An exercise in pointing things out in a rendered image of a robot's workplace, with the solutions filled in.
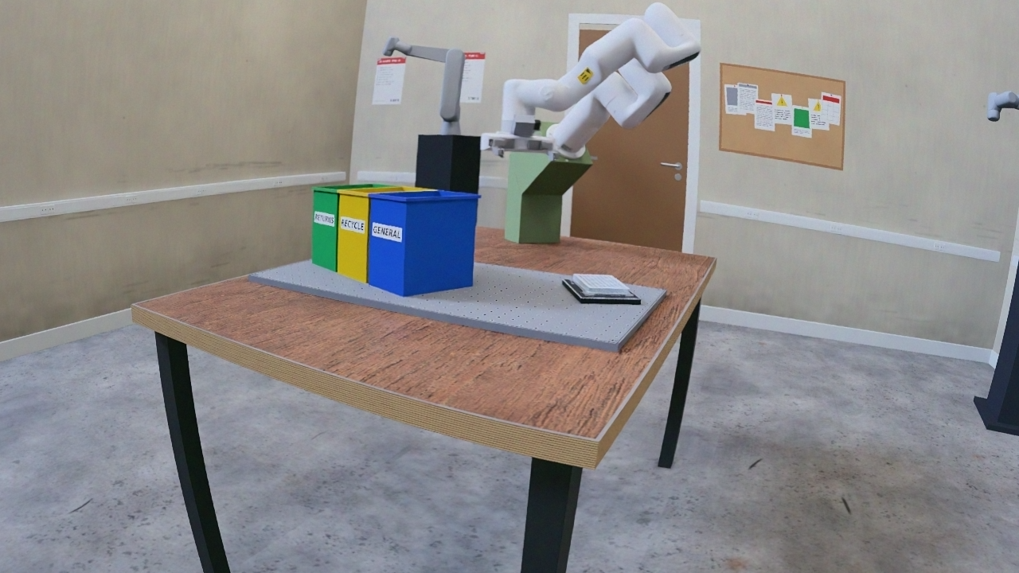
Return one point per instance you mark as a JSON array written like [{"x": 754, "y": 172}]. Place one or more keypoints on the blue bin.
[{"x": 422, "y": 244}]

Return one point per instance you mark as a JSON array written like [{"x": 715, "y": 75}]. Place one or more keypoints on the yellow open-top bin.
[{"x": 353, "y": 230}]

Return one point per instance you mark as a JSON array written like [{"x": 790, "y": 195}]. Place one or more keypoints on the green open-top bin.
[{"x": 325, "y": 223}]

